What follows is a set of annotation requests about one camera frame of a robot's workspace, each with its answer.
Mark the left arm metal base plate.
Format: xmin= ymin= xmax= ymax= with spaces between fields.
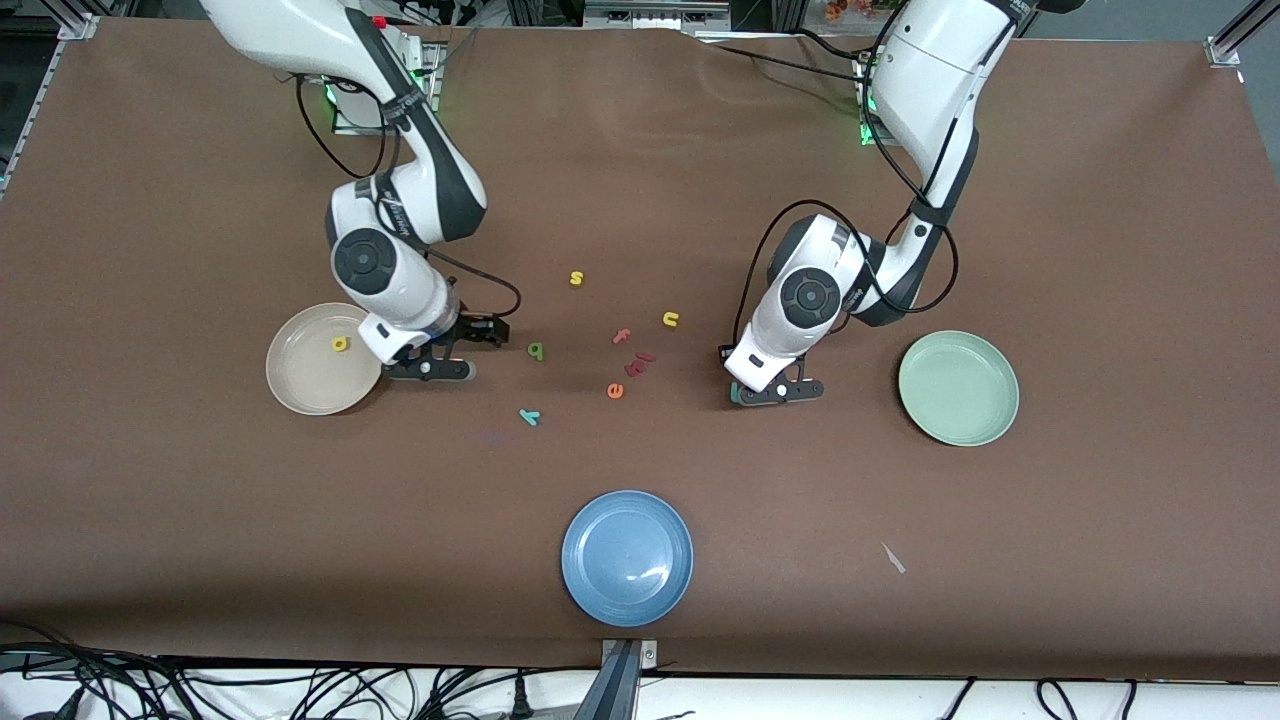
xmin=855 ymin=55 xmax=906 ymax=149

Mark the green plate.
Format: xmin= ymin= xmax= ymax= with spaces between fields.
xmin=897 ymin=330 xmax=1021 ymax=447

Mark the blue plate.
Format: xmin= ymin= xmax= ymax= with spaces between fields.
xmin=561 ymin=489 xmax=694 ymax=628

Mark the black cable bundle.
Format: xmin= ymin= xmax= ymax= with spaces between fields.
xmin=0 ymin=620 xmax=201 ymax=720

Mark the beige plate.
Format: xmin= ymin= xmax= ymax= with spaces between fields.
xmin=265 ymin=302 xmax=387 ymax=416

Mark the silver metal box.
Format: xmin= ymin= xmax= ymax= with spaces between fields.
xmin=583 ymin=0 xmax=731 ymax=29

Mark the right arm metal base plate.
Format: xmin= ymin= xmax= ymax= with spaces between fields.
xmin=332 ymin=40 xmax=442 ymax=137

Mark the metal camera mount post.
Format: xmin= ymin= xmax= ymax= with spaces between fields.
xmin=598 ymin=638 xmax=661 ymax=720

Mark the black cable on table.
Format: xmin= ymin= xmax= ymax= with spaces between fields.
xmin=695 ymin=28 xmax=886 ymax=89

